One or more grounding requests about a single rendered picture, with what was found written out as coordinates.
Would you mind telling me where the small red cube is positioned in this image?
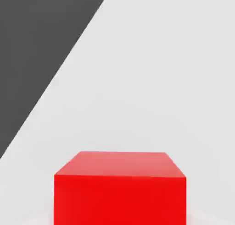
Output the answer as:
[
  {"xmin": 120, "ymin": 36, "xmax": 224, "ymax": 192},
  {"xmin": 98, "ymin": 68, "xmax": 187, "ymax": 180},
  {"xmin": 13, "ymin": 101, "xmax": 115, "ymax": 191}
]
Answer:
[{"xmin": 53, "ymin": 151, "xmax": 187, "ymax": 225}]

